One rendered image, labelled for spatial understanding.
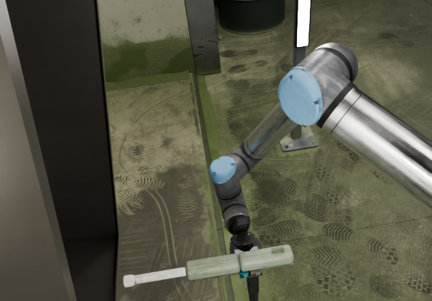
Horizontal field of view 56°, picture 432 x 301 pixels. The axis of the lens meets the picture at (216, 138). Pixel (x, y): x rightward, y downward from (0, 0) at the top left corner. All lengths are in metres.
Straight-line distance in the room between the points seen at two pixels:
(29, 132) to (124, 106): 2.35
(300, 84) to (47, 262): 0.58
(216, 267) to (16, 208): 0.83
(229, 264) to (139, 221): 0.89
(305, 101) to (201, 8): 1.90
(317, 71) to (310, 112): 0.09
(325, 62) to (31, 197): 0.67
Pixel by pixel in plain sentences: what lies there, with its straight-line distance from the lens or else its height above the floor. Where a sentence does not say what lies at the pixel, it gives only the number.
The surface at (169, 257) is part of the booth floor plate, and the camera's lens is 1.85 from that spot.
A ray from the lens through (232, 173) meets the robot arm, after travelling 1.33.
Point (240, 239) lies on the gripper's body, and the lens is 1.30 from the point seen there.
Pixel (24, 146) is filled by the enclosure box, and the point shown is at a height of 1.37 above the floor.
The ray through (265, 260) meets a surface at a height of 0.55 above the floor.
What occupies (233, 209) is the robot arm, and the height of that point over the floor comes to 0.50.
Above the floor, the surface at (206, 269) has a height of 0.56.
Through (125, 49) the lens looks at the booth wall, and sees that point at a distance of 2.80.
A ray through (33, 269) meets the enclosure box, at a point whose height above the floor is 1.20.
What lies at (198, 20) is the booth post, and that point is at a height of 0.42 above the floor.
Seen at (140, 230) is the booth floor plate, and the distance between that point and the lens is 1.96.
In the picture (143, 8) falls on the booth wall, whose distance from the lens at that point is 2.67.
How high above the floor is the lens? 1.58
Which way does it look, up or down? 42 degrees down
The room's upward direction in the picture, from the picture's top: 8 degrees counter-clockwise
